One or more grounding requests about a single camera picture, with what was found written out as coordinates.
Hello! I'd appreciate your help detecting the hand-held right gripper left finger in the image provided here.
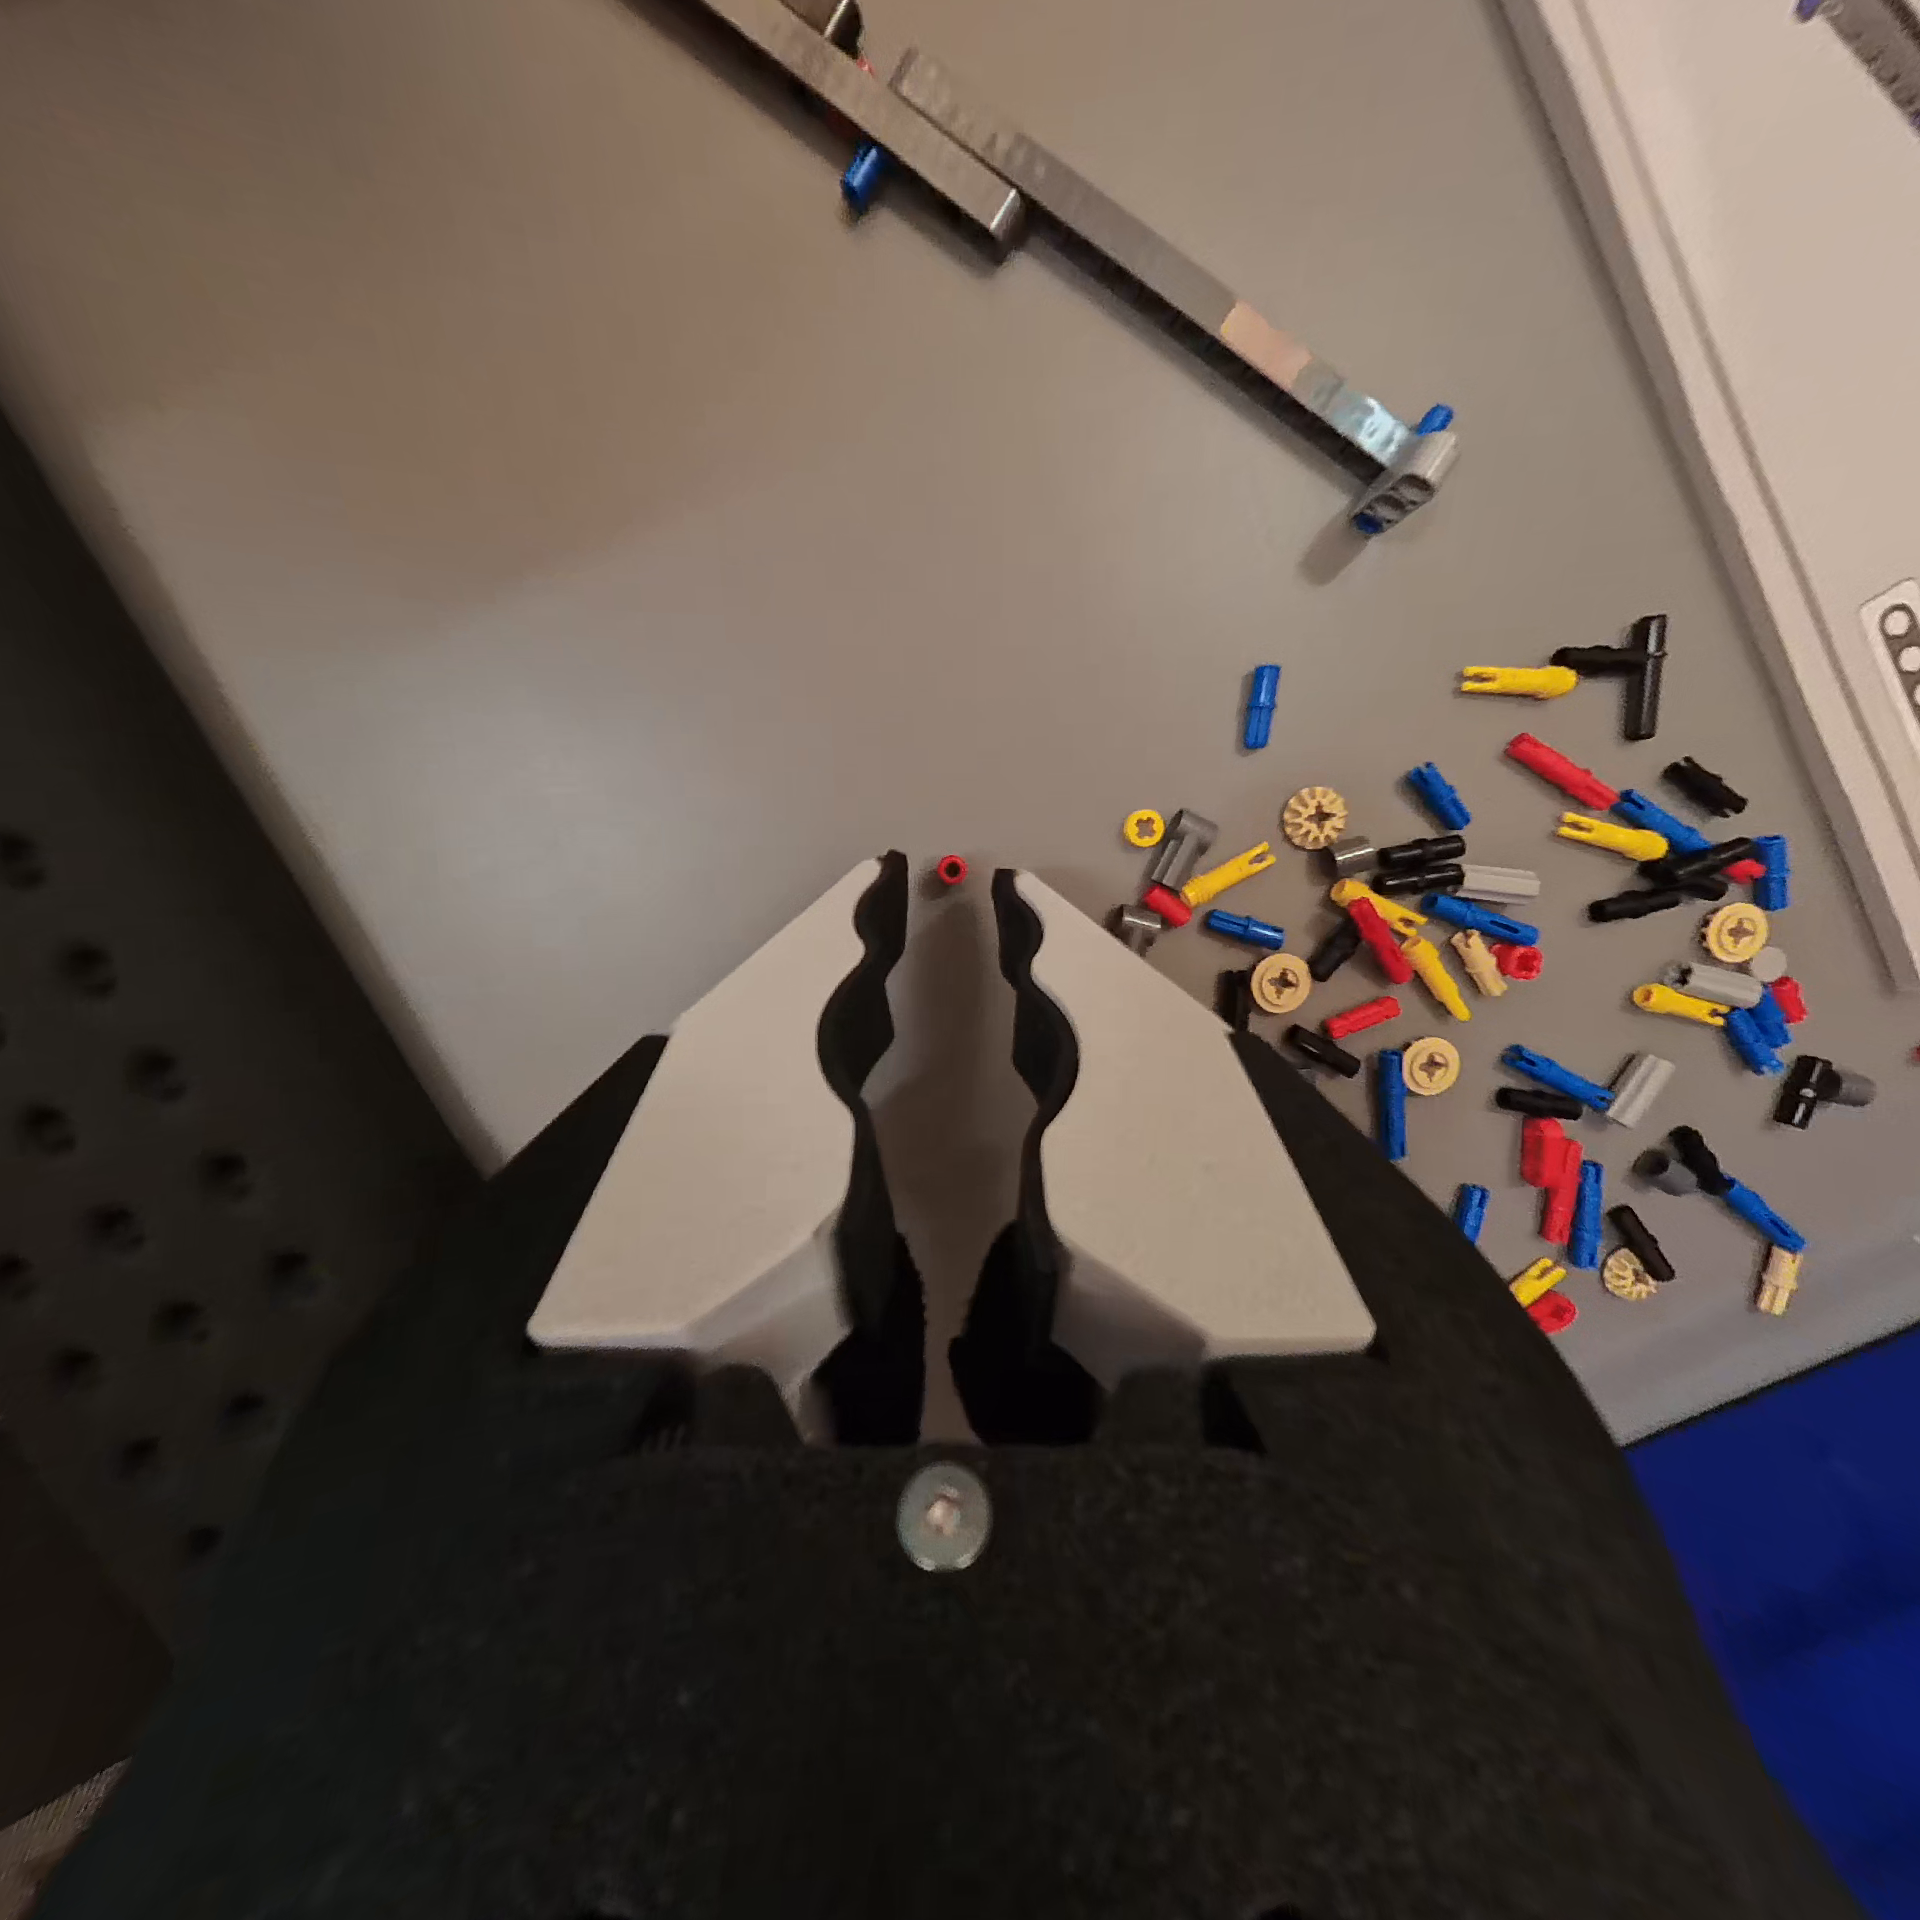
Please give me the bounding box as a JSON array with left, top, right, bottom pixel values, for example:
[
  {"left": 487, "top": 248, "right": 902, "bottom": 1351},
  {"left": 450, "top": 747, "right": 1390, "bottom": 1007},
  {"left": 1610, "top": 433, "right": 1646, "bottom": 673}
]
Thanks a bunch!
[{"left": 527, "top": 848, "right": 924, "bottom": 1445}]

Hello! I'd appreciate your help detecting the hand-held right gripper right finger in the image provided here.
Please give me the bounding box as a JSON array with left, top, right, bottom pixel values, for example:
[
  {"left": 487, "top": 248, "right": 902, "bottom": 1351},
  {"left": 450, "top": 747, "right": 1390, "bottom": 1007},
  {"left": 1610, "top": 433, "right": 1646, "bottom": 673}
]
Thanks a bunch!
[{"left": 948, "top": 866, "right": 1379, "bottom": 1397}]

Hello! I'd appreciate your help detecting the pile of mixed lego pins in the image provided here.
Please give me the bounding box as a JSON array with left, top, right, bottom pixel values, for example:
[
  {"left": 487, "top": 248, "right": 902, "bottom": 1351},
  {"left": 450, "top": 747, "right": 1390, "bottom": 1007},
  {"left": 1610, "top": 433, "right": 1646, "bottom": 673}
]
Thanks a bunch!
[{"left": 1111, "top": 614, "right": 1878, "bottom": 1338}]

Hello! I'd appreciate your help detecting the long grey lego beam assembly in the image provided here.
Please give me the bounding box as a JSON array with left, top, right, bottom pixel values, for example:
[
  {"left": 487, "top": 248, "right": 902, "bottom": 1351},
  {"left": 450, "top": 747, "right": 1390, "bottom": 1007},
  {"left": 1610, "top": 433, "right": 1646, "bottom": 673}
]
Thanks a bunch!
[{"left": 697, "top": 0, "right": 1460, "bottom": 538}]

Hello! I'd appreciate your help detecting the blue plastic bin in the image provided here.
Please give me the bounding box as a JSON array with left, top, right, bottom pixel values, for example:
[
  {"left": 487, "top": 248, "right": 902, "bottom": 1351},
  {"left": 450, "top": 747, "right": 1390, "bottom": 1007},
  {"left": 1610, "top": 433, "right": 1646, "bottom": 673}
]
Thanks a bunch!
[{"left": 1620, "top": 1328, "right": 1920, "bottom": 1920}]

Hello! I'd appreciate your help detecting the open instruction booklet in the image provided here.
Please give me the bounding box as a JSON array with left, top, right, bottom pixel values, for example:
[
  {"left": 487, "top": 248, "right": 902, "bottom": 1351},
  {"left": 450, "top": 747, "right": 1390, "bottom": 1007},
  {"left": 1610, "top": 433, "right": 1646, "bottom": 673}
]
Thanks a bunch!
[{"left": 1500, "top": 0, "right": 1920, "bottom": 993}]

